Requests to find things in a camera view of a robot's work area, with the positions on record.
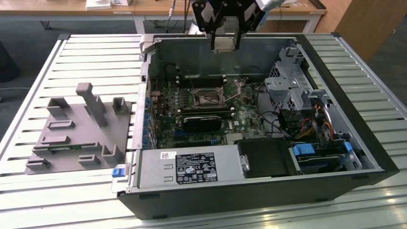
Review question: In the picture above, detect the black open PC case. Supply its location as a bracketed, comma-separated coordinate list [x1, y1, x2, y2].
[116, 32, 400, 220]

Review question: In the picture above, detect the CPU socket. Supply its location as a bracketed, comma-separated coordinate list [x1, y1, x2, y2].
[189, 89, 228, 107]

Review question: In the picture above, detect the black expansion card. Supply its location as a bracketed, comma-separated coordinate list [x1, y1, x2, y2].
[181, 115, 224, 132]

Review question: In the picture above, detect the green RAM stick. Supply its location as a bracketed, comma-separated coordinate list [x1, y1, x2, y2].
[46, 146, 81, 152]

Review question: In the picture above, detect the white box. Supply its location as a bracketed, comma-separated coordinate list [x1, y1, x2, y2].
[85, 0, 112, 11]

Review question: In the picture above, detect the green motherboard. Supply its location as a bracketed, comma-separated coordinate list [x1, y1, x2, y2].
[148, 76, 274, 150]

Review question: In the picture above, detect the wooden desk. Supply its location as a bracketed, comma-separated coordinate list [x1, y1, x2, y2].
[0, 0, 326, 34]

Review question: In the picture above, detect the silver square CPU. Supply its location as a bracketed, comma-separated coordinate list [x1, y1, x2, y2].
[213, 35, 238, 53]

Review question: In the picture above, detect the wooden cabinet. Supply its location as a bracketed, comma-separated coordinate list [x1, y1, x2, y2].
[316, 0, 407, 62]

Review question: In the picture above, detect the silver metal drive cage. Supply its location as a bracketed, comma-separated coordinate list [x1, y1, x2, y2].
[262, 46, 334, 112]

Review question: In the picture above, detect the black plastic fan shroud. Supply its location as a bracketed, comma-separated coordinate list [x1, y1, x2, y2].
[236, 137, 301, 179]

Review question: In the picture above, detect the grey plastic parts rack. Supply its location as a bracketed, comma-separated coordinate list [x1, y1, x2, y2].
[23, 82, 133, 176]

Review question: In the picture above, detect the black RAM slot pair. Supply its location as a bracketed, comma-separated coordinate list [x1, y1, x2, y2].
[176, 73, 224, 87]
[178, 106, 233, 117]

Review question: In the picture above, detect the coloured wire bundle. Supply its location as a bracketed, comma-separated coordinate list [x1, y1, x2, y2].
[297, 104, 334, 142]

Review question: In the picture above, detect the silver power supply unit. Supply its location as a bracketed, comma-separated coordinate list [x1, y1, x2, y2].
[136, 145, 248, 188]

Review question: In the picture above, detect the metal socket cover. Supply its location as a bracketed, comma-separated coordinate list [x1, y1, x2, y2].
[221, 78, 248, 102]

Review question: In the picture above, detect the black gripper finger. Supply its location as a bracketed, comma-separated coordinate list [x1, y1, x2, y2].
[208, 1, 228, 51]
[232, 16, 245, 50]

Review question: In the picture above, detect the blue disk carrier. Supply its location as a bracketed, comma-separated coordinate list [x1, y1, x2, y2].
[290, 142, 316, 158]

